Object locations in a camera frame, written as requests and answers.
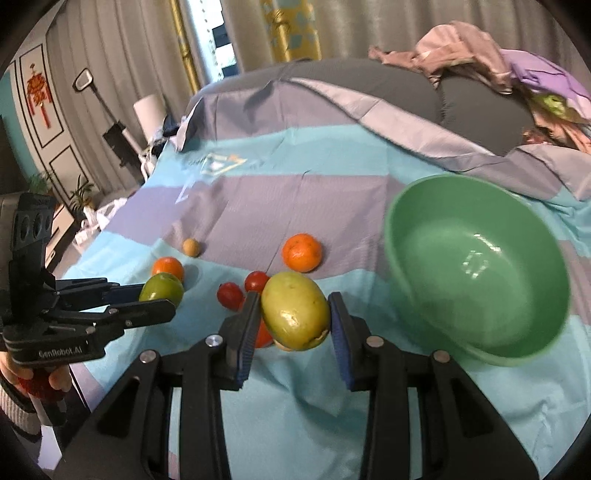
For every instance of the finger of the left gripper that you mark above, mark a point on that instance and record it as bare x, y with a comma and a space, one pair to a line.
95, 291
127, 315

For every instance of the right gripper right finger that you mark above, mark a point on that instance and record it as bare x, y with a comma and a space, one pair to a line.
462, 434

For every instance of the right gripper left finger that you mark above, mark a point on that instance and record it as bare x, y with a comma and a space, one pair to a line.
127, 434

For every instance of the green round fruit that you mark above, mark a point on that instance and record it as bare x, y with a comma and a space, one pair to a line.
162, 286

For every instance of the yellow-green mango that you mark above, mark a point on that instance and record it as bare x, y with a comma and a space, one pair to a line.
295, 311

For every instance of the left forearm knitted sleeve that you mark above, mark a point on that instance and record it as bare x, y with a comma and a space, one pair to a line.
20, 412

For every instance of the left hand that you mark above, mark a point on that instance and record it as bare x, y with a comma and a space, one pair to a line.
42, 383

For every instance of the white plastic bag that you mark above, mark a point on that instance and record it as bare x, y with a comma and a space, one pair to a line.
96, 221

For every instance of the large orange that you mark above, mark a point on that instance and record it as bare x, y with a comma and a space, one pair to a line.
169, 265

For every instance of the small tan round fruit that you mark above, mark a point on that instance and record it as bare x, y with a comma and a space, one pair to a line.
191, 247

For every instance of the red cherry tomato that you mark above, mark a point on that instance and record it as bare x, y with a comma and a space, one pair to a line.
230, 296
263, 337
256, 281

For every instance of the potted green plant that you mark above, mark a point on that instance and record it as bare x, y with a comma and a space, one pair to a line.
80, 197

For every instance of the green plastic bowl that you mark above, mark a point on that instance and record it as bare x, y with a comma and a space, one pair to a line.
475, 271

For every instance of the small orange mandarin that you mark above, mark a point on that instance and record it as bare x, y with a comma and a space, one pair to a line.
302, 253

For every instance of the red chinese knot decoration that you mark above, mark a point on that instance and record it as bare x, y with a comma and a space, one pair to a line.
38, 94

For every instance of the striped blue purple sheet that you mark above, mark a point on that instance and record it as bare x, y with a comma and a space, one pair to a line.
242, 199

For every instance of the grey and yellow curtain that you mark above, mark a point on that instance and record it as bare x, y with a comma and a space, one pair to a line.
105, 55

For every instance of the grey sofa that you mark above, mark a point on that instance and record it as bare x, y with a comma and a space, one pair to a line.
462, 105

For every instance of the pile of clothes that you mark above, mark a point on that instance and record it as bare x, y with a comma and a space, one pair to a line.
558, 102

